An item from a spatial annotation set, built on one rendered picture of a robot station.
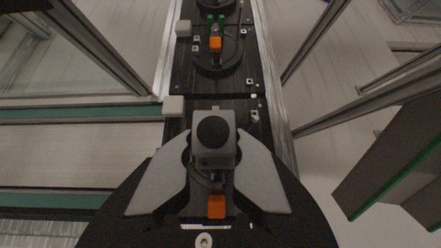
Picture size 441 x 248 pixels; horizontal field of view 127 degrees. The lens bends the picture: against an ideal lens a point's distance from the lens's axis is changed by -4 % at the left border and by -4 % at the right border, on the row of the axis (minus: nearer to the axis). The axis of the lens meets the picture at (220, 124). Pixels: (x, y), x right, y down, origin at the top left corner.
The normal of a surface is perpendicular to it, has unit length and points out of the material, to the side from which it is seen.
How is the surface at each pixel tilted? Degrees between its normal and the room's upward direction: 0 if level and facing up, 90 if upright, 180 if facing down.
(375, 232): 0
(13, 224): 0
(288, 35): 0
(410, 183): 45
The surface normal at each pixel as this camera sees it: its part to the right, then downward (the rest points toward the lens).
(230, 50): 0.00, -0.31
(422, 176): -0.11, 0.44
